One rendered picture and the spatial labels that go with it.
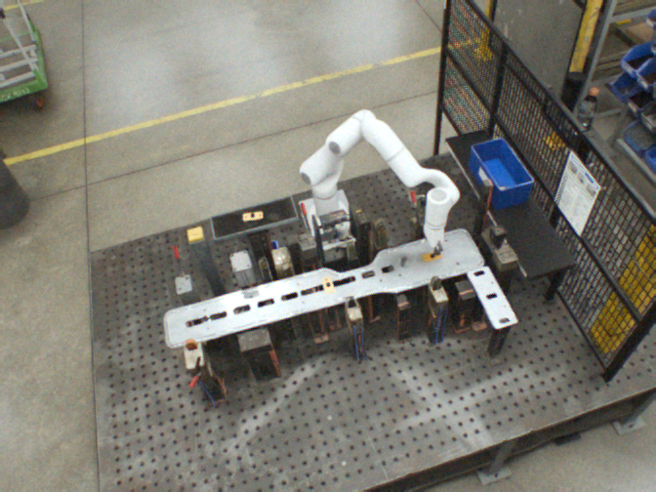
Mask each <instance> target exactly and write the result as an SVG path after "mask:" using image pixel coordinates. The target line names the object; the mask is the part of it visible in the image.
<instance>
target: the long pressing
mask: <svg viewBox="0 0 656 492"><path fill-rule="evenodd" d="M445 240H447V241H445ZM441 247H442V250H444V251H441V252H440V253H441V255H442V258H441V259H437V260H434V261H430V262H426V263H425V262H424V260H423V258H422V255H425V254H428V253H432V252H433V250H434V247H431V245H430V242H429V240H428V239H425V238H423V239H419V240H415V241H411V243H407V244H403V245H400V246H395V247H392V248H388V249H384V250H381V251H380V252H379V253H378V254H377V257H376V258H375V260H374V262H373V263H371V264H370V265H369V266H364V267H360V268H359V269H355V270H352V271H348V272H343V273H338V272H336V271H334V270H330V269H327V267H324V268H323V269H319V270H316V271H312V272H308V273H304V274H300V275H296V276H292V277H288V278H284V279H281V280H276V281H272V283H269V284H265V285H261V286H258V287H254V288H250V289H246V290H242V291H239V292H234V293H230V294H227V295H223V296H219V297H216V299H212V300H208V301H204V302H200V303H196V304H193V305H188V306H185V307H178V308H175V309H170V310H168V311H166V312H165V314H164V317H163V324H164V335H165V344H166V345H167V346H168V347H169V349H181V348H183V347H186V345H185V340H187V339H191V338H192V339H194V340H195V341H196V342H204V341H208V340H211V339H215V338H218V337H222V336H225V335H229V334H233V333H237V332H241V331H244V330H248V329H252V328H256V327H259V326H263V325H267V324H268V323H270V322H274V321H277V320H282V319H285V318H289V317H293V316H297V315H301V314H304V313H309V312H312V311H316V310H319V309H323V308H327V307H329V306H334V305H337V304H341V303H344V302H346V301H347V296H349V294H354V297H355V299H361V298H364V297H368V295H371V294H376V293H380V292H387V293H398V292H403V291H406V290H410V289H413V288H418V287H421V286H425V285H430V282H431V278H432V277H433V276H434V275H436V274H439V275H440V277H441V280H444V279H447V278H451V277H454V276H458V275H463V274H466V273H467V272H468V271H472V269H475V268H480V267H483V266H484V260H483V258H482V255H481V254H480V252H479V250H478V248H477V247H476V245H474V243H473V240H472V238H471V236H470V234H469V233H468V232H467V231H466V230H464V229H457V230H453V231H449V232H446V233H444V240H442V245H441ZM403 257H406V258H407V259H408V266H407V267H403V266H402V265H401V260H402V258H403ZM457 263H458V264H459V265H457ZM389 266H392V267H393V271H392V272H388V273H382V267H389ZM370 271H374V272H375V276H373V277H368V278H363V277H362V274H363V273H366V272H370ZM400 274H401V276H398V275H400ZM327 276H330V278H331V281H336V280H340V279H343V278H348V277H352V276H354V277H355V281H353V283H350V284H345V285H342V286H338V287H334V288H335V290H336V292H334V293H330V294H326V291H325V290H323V291H318V292H315V293H311V294H307V296H303V297H302V296H301V291H302V290H305V289H309V288H312V287H316V286H321V285H323V281H322V278H324V277H327ZM381 279H382V281H380V280H381ZM298 284H299V285H298ZM294 292H297V293H298V298H297V299H292V300H288V301H285V302H282V300H281V297H283V295H286V294H290V293H294ZM252 296H253V299H250V298H252ZM271 299H273V300H274V304H273V305H269V306H266V307H258V303H259V302H262V301H267V300H271ZM244 306H250V311H247V312H243V313H240V314H234V313H233V310H234V309H235V308H241V307H244ZM204 309H206V310H204ZM223 312H226V314H227V317H225V318H222V319H217V320H213V321H211V319H210V320H209V321H203V323H201V324H198V325H194V326H191V327H186V325H185V324H186V323H187V322H189V321H192V320H195V319H199V318H202V317H203V316H204V315H207V316H208V317H209V318H210V316H211V315H215V314H218V313H223ZM207 329H209V330H207Z"/></svg>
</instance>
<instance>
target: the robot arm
mask: <svg viewBox="0 0 656 492"><path fill-rule="evenodd" d="M364 139H365V140H366V141H367V142H368V143H369V144H371V145H372V146H373V147H375V148H376V149H377V150H378V151H379V153H380V154H381V155H382V156H383V158H384V159H385V161H386V162H388V164H389V165H390V166H391V168H392V169H393V170H394V172H395V173H396V175H397V176H398V177H399V179H400V180H402V181H403V182H404V183H405V184H406V185H408V186H414V185H418V184H420V183H422V182H429V183H432V184H434V185H435V187H436V188H435V189H433V190H431V191H429V192H428V195H427V206H426V217H425V225H424V233H425V239H428V240H429V242H430V246H431V247H434V250H433V256H434V257H437V255H440V252H441V251H444V250H442V247H441V245H442V240H444V227H445V225H446V223H447V216H448V212H449V210H450V208H451V207H452V206H453V205H454V204H455V203H456V202H457V199H458V198H459V192H458V190H457V188H456V187H455V185H454V184H453V183H452V182H451V180H450V179H449V178H448V177H447V176H445V175H444V174H442V173H440V171H438V170H434V169H425V168H422V167H421V166H420V165H419V164H418V162H417V161H415V160H414V158H413V156H412V155H411V154H410V152H409V151H408V150H407V148H406V147H405V146H404V143H402V142H401V141H400V140H399V138H398V137H397V136H396V134H395V133H394V132H393V131H392V128H391V127H390V126H388V125H387V124H386V123H384V122H382V121H380V120H377V119H376V117H374V115H373V113H372V112H371V111H370V110H367V109H363V110H359V111H357V112H356V113H355V114H354V115H353V117H351V118H350V119H349V120H348V121H346V122H344V123H343V124H342V125H341V126H340V127H338V128H337V129H336V130H335V131H334V133H333V134H331V135H330V136H329V137H328V138H327V140H326V144H325V145H324V146H323V147H322V148H321V149H320V150H318V151H317V152H316V153H315V154H314V155H313V156H311V157H310V158H309V159H308V160H307V161H306V162H304V163H303V165H302V166H301V168H300V177H301V179H302V181H303V182H304V183H305V184H308V185H311V187H312V194H313V200H314V205H313V206H312V207H311V209H310V212H309V215H310V220H311V221H312V219H311V214H314V215H315V217H316V220H317V223H318V225H319V226H321V222H320V219H318V216H320V215H324V214H327V213H329V212H334V211H337V210H341V209H344V210H345V211H346V210H347V208H345V206H344V205H343V204H342V202H341V201H339V200H338V191H337V181H338V179H339V177H340V174H341V172H342V169H343V166H344V157H345V156H347V155H348V154H349V152H350V151H351V150H352V149H353V148H355V146H356V145H357V144H358V143H359V142H361V141H363V140H364ZM436 246H438V248H437V249H436Z"/></svg>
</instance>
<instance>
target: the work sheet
mask: <svg viewBox="0 0 656 492"><path fill-rule="evenodd" d="M565 172H566V175H565ZM564 175H565V178H564ZM567 175H568V177H567V180H566V182H565V179H566V176H567ZM563 178H564V181H563ZM562 181H563V184H562V186H563V185H564V188H563V191H562V194H561V197H560V200H559V203H558V205H557V201H558V199H557V201H556V198H557V195H558V192H559V189H560V186H561V183H562ZM564 182H565V184H564ZM561 189H562V187H561ZM603 190H606V187H605V188H603V186H602V185H601V184H600V183H599V181H598V180H597V179H596V178H595V176H594V175H593V174H592V173H591V170H590V169H589V168H588V167H587V165H586V164H585V163H584V162H583V161H582V159H581V158H580V157H579V156H578V153H576V152H575V151H574V150H573V148H572V147H571V146H570V148H569V151H568V154H567V158H566V161H565V164H564V167H563V170H562V172H561V176H560V179H559V182H558V185H557V188H556V191H555V195H554V197H553V203H554V204H555V205H556V207H557V208H558V210H559V212H560V213H561V215H562V216H564V217H565V219H566V220H567V221H568V222H569V223H570V226H571V227H572V229H573V230H574V231H575V233H576V234H577V236H578V237H579V238H580V239H581V237H582V235H583V236H584V234H583V233H584V231H585V228H586V226H587V224H588V221H589V218H590V216H591V214H592V212H593V209H594V207H595V204H596V201H597V199H598V197H599V195H600V194H601V193H600V192H601V191H603ZM560 193H561V190H560ZM559 196H560V194H559ZM558 198H559V197H558ZM555 201H556V203H555Z"/></svg>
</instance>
